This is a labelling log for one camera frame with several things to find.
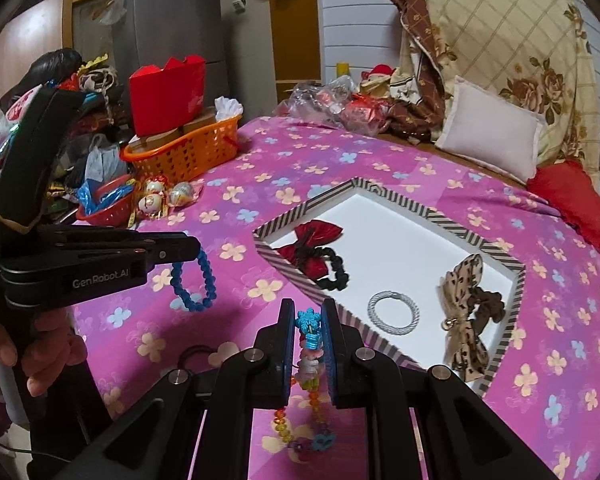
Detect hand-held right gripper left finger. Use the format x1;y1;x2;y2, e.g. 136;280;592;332
27;298;301;480

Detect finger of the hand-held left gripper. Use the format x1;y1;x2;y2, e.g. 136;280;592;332
130;231;202;268

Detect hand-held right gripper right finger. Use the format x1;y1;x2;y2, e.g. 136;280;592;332
320;298;573;480

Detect colourful bead bracelet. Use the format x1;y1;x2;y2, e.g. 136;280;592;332
272;308;336;463

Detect blue bead bracelet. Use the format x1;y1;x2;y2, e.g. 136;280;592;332
170;247;215;312

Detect silver ring hair tie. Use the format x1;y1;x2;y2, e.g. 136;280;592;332
368;290;421;335

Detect red bow hair tie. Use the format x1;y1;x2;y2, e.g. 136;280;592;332
275;220;351;291

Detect striped shallow box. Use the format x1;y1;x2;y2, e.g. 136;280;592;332
252;177;527;393

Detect leopard print bow hair tie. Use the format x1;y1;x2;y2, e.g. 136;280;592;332
436;254;507;381

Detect person's left hand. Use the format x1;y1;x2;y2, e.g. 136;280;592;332
0;306;88;398

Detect wrapped candy balls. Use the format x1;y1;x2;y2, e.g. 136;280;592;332
139;192;165;218

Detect small red plastic basket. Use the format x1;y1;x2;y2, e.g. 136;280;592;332
76;175;136;227

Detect blue foil wrappers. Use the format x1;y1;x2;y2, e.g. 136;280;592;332
77;180;133;216

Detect orange plastic basket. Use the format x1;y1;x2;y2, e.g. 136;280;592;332
121;114;243;183

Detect brown cardboard box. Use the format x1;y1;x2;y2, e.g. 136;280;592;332
182;107;218;133
150;127;181;148

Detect white plastic bag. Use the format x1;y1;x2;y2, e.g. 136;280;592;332
84;135;128;186

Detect pink floral blanket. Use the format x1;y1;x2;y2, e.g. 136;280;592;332
65;115;600;480

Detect white crumpled tissue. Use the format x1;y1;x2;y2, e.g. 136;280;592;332
215;96;244;122

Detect red paper box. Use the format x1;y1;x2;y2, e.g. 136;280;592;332
129;56;206;137

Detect pile of colourful bags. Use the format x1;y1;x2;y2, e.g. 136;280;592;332
0;55;131;201

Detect black plastic bag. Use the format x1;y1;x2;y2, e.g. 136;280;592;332
17;47;83;106

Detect clear plastic bag pile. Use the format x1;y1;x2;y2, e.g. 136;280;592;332
285;75;393;136

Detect grey refrigerator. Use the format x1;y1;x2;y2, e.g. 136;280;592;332
112;0;231;111

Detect wooden door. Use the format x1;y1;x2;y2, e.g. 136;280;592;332
275;0;323;106

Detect wooden wardrobe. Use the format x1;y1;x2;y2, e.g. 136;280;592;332
0;0;76;111

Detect red hat doll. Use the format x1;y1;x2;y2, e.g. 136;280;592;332
361;64;396;93

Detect white pillow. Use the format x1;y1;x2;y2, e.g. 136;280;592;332
434;76;546;185

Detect red ruffled cushion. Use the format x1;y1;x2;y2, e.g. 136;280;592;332
527;160;600;256

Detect brown patterned quilt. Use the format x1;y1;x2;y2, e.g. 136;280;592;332
375;0;451;146

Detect cream floral quilt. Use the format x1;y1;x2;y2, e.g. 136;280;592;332
380;0;600;186

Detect black hair tie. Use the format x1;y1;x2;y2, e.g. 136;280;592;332
179;344;218;368

